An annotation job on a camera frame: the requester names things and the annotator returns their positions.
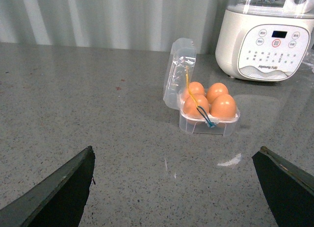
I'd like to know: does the clear plastic egg box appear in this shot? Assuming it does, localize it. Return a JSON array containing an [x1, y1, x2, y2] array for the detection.
[[163, 38, 240, 136]]

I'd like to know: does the brown egg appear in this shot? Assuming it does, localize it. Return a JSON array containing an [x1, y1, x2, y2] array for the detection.
[[210, 94, 236, 119], [182, 81, 205, 101], [183, 94, 209, 118], [206, 82, 229, 104]]

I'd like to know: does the yellow rubber band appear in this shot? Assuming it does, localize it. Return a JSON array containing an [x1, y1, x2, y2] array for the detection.
[[185, 72, 199, 108]]

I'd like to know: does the blue rubber band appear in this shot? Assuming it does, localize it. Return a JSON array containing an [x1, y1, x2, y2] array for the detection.
[[196, 105, 216, 128]]

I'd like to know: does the white Joyoung blender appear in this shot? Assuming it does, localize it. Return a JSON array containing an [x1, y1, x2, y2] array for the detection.
[[215, 0, 314, 82]]

